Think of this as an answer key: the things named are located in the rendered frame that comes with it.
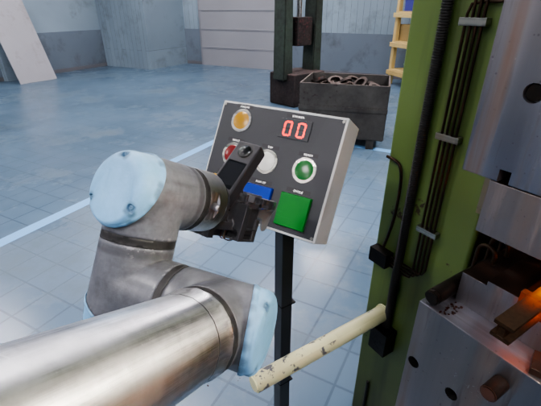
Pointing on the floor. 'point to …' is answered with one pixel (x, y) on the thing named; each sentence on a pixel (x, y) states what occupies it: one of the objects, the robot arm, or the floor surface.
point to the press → (283, 62)
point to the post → (283, 262)
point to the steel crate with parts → (349, 101)
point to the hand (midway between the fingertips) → (270, 203)
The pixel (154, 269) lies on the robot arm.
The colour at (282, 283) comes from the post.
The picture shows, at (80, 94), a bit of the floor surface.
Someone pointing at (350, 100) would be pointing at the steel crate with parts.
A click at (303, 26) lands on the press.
